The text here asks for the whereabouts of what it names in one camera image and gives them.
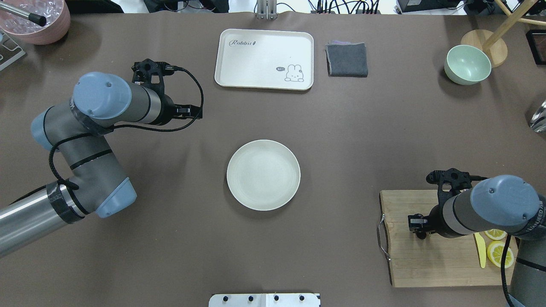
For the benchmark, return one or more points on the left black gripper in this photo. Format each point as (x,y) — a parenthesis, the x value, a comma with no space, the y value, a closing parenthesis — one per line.
(167,112)

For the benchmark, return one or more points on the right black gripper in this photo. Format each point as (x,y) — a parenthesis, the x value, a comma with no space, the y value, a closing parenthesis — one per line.
(435,217)

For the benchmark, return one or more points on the cream round plate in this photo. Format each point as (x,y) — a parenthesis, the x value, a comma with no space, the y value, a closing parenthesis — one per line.
(263,175)

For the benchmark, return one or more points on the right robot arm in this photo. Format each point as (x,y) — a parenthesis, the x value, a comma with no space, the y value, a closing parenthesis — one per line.
(470,204)

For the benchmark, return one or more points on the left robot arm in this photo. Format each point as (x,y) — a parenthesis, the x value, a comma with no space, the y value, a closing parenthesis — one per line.
(89,177)

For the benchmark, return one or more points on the cream rabbit tray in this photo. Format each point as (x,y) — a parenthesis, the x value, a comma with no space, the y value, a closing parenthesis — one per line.
(265,59)

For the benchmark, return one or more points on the bamboo cutting board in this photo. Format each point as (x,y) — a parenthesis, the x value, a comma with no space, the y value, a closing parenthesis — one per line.
(434,261)

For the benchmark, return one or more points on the yellow plastic knife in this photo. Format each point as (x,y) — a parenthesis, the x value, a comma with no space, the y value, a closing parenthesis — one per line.
(481,249)

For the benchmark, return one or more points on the lemon slice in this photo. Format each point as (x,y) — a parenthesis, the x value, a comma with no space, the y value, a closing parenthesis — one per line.
(494,252)
(496,234)

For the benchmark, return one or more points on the metal ice scoop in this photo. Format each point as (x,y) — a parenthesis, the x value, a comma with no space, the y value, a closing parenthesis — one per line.
(537,120)

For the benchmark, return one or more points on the mint green bowl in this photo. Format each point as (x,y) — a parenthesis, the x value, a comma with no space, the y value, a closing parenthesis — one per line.
(466,65)

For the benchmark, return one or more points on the pink bowl with ice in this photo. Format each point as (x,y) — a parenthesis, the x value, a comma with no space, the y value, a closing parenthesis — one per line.
(56,13)

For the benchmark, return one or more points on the black stirrer in bowl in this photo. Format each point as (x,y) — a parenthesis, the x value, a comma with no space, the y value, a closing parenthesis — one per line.
(14,10)

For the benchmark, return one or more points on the grey folded cloth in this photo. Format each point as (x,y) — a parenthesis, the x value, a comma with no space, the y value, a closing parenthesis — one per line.
(346,59)

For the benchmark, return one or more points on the wooden cup stand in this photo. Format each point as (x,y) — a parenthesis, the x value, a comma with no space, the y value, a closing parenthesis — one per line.
(491,43)

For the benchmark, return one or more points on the aluminium frame post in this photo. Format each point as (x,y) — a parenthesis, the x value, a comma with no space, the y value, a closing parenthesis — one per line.
(266,9)

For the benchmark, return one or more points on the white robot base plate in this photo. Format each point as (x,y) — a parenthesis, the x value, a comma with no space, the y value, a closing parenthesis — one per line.
(265,300)

